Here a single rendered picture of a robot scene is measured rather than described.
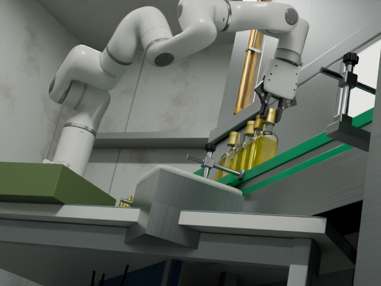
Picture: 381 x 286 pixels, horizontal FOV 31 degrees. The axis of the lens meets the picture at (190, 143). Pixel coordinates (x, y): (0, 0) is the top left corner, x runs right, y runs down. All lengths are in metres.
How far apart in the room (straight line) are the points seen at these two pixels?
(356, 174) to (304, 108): 0.73
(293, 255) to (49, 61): 5.12
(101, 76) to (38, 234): 0.45
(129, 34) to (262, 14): 0.36
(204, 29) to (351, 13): 0.52
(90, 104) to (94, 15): 4.33
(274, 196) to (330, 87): 0.46
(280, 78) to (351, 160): 0.62
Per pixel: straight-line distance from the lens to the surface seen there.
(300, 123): 2.05
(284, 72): 1.96
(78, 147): 1.91
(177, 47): 1.78
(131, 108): 6.33
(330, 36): 2.17
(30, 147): 6.17
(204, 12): 1.80
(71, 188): 1.78
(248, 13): 1.87
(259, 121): 1.99
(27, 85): 6.17
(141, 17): 1.85
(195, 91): 6.05
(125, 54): 1.85
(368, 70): 1.84
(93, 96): 1.97
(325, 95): 1.98
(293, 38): 1.98
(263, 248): 1.50
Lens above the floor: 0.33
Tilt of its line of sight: 21 degrees up
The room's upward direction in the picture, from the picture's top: 12 degrees clockwise
